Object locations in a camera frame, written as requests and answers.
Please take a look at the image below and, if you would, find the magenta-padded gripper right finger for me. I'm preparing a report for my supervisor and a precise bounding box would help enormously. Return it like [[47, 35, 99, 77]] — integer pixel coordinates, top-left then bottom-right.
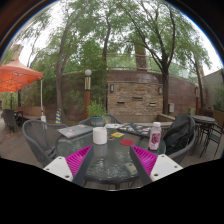
[[129, 144, 184, 187]]

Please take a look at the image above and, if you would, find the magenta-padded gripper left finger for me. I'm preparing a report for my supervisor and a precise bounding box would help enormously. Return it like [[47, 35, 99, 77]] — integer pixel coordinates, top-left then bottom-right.
[[43, 144, 95, 187]]

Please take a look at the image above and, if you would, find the red juice bottle white cap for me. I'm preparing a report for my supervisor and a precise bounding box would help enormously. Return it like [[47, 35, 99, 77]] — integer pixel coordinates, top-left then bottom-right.
[[148, 121, 163, 151]]

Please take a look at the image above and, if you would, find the grey wicker chair with jacket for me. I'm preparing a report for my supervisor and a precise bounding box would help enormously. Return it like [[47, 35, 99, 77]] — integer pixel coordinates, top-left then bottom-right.
[[163, 113, 198, 165]]

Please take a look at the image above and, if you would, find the silver laptop with stickers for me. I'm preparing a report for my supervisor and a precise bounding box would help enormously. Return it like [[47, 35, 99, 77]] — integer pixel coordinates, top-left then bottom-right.
[[57, 124, 94, 139]]

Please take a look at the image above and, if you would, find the flat round red coaster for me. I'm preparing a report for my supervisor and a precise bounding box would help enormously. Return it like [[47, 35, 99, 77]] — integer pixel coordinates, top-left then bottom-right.
[[119, 138, 135, 147]]

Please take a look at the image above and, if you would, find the black laptop with stickers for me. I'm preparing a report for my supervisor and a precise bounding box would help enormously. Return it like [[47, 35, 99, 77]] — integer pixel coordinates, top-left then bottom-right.
[[117, 123, 153, 138]]

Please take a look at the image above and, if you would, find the blue yellow striped cone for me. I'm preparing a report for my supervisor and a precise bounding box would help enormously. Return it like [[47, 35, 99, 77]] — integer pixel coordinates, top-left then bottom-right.
[[54, 108, 63, 125]]

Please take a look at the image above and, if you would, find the white cup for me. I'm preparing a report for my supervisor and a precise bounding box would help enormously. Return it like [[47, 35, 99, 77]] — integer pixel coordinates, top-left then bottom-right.
[[92, 126, 108, 146]]

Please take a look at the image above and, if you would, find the yellow card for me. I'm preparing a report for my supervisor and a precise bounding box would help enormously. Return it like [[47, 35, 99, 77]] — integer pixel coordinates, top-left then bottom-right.
[[110, 131, 125, 139]]

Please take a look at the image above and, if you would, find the black metal chair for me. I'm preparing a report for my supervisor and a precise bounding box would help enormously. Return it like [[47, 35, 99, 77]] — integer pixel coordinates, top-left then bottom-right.
[[199, 123, 224, 158]]

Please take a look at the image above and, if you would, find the round dark patio table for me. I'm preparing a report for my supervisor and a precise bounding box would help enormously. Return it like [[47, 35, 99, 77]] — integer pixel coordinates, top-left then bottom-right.
[[191, 114, 217, 126]]

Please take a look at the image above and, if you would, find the wooden bench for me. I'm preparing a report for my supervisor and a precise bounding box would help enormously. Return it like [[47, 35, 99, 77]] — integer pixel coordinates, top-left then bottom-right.
[[14, 105, 43, 121]]

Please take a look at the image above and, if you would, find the white printed booklet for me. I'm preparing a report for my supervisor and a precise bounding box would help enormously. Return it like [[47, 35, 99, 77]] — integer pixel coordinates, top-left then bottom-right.
[[104, 123, 123, 130]]

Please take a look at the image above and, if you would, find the green plant in teal pot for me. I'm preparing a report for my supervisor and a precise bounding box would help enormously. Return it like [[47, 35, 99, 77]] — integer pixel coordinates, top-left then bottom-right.
[[86, 99, 108, 128]]

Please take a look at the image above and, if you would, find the dark patio chair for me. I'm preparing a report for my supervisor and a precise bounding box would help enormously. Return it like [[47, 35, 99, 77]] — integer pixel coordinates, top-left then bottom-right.
[[1, 108, 24, 134]]

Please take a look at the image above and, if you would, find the dark forked trunk tree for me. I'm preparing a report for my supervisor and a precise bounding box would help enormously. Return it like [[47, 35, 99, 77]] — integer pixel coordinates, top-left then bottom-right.
[[119, 0, 214, 116]]

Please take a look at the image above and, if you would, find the leaning grey trunk tree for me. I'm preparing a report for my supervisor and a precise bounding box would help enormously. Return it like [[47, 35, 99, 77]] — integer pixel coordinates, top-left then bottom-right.
[[29, 0, 111, 124]]

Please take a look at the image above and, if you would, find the orange canopy tent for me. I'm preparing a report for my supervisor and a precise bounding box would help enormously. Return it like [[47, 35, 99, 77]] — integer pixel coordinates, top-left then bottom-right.
[[0, 58, 47, 123]]

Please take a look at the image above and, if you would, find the globe lamp post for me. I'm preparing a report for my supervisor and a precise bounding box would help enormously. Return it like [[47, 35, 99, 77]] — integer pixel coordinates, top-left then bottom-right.
[[83, 68, 93, 119]]

